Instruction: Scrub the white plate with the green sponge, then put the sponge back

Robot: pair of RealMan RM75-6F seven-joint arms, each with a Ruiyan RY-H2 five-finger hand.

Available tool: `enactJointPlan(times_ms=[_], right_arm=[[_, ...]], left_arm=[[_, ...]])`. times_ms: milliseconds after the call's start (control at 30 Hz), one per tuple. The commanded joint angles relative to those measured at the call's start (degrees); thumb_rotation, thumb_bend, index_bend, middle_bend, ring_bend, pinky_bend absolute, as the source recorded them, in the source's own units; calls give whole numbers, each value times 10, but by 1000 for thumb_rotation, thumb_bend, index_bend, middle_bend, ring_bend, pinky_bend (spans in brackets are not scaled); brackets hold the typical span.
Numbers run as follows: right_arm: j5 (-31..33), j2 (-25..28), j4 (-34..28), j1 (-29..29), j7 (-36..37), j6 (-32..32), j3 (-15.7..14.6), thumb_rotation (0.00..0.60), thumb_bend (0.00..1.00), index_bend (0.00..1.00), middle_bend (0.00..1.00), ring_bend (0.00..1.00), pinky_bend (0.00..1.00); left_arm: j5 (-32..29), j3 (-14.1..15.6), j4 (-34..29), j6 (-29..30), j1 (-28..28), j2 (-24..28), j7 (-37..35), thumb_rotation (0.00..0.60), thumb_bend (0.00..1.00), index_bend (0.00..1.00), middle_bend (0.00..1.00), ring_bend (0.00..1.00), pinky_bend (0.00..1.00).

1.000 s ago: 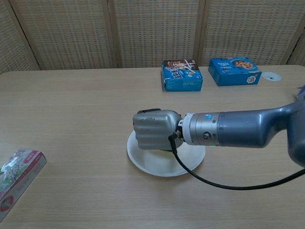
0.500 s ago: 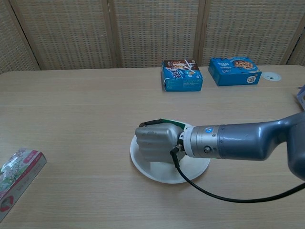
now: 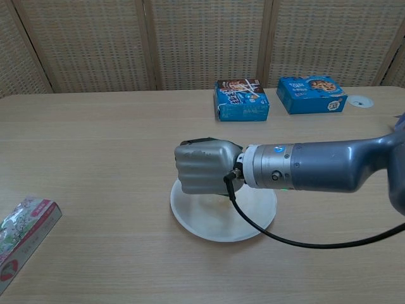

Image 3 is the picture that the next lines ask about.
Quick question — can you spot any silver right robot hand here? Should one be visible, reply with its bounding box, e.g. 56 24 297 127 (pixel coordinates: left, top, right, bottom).
174 137 246 196

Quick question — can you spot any white round plate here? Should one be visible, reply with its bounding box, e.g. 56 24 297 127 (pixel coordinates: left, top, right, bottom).
170 180 278 243

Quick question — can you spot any blue chocolate stick snack box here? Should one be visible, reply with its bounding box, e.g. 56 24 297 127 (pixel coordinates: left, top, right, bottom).
213 79 271 123

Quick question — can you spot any blue chocolate chip cookie box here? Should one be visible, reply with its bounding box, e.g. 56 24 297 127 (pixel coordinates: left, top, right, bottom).
276 75 348 115

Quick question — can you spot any woven wooden folding screen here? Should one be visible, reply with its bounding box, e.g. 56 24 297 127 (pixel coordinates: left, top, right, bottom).
0 0 405 99

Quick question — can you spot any white round table grommet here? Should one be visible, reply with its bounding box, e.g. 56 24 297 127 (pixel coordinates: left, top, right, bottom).
346 95 375 109

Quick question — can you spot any floral printed paper box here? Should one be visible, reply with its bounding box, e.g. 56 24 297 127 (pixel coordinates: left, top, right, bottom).
0 196 63 295

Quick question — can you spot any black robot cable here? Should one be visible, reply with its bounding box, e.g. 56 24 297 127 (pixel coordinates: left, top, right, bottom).
223 169 405 248

